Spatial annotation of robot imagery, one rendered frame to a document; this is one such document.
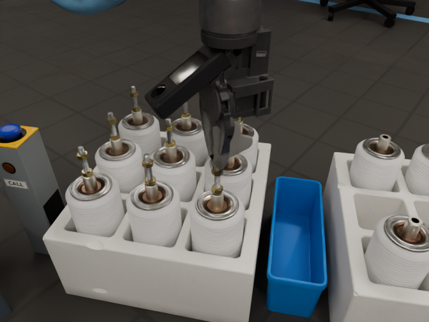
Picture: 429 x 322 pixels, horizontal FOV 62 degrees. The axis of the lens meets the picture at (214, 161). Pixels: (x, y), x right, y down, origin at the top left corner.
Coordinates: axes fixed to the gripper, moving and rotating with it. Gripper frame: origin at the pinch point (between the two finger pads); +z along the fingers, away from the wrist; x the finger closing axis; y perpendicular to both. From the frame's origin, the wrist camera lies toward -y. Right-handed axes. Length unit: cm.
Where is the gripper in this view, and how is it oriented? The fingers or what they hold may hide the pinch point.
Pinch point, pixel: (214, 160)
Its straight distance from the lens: 56.1
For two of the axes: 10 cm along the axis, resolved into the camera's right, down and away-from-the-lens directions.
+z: 0.0, 7.9, 6.1
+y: 9.2, -2.4, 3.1
